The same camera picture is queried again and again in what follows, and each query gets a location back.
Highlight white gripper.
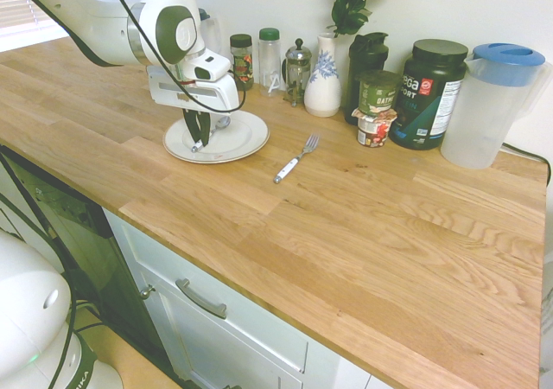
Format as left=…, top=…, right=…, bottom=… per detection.
left=146, top=64, right=241, bottom=147

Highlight white-handled metal spoon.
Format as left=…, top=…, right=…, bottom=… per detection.
left=191, top=116, right=232, bottom=154

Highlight white gold-rimmed plate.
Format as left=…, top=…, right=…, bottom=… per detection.
left=162, top=111, right=270, bottom=164

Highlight spice jar black lid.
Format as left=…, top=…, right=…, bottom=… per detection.
left=229, top=33, right=255, bottom=92

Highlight clear jug dark lid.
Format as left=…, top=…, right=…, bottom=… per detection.
left=198, top=8, right=224, bottom=58

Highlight clear bottle green cap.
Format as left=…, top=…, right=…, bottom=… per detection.
left=257, top=27, right=283, bottom=98

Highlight glass french press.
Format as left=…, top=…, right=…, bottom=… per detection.
left=282, top=38, right=314, bottom=108

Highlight white blue floral vase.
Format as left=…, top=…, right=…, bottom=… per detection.
left=303, top=33, right=343, bottom=118

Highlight black dishwasher panel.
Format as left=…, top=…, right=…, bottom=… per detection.
left=0, top=145, right=182, bottom=381

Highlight red white yogurt cup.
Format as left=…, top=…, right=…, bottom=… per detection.
left=351, top=106, right=398, bottom=149

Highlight black shaker bottle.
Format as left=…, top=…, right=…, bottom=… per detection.
left=342, top=32, right=390, bottom=125

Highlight green oatmeal cup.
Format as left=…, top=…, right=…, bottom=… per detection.
left=358, top=69, right=403, bottom=116

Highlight red rose with leaves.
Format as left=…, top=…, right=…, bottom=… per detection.
left=329, top=0, right=397, bottom=40

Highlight white cabinet drawer front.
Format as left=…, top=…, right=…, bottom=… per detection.
left=120, top=222, right=310, bottom=389

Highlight white window blinds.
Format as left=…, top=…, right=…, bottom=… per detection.
left=0, top=0, right=60, bottom=38

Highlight black protein powder tub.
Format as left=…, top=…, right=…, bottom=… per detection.
left=388, top=39, right=470, bottom=151

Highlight clear pitcher blue lid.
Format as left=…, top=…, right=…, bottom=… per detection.
left=440, top=42, right=550, bottom=170

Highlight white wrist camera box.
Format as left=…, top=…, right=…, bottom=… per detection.
left=184, top=54, right=232, bottom=83

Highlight white-handled metal fork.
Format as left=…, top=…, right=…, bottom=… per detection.
left=273, top=134, right=321, bottom=185

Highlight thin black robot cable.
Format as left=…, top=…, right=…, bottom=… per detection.
left=101, top=0, right=250, bottom=116

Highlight silver drawer handle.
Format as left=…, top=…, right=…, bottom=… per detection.
left=175, top=277, right=228, bottom=320

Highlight thick black cable sleeve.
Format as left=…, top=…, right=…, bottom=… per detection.
left=6, top=0, right=126, bottom=68

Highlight black power cable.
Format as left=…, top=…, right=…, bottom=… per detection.
left=499, top=142, right=553, bottom=166

